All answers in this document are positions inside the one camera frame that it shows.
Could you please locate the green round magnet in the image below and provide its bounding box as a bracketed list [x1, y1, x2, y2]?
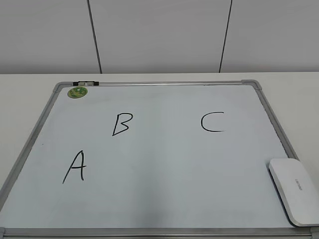
[67, 87, 88, 99]

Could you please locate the white whiteboard eraser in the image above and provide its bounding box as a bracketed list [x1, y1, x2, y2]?
[269, 158, 319, 227]

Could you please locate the white board with grey frame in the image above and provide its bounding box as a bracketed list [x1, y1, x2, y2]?
[0, 80, 319, 239]

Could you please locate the black and silver frame clip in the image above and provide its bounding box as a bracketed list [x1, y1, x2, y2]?
[72, 81, 99, 87]

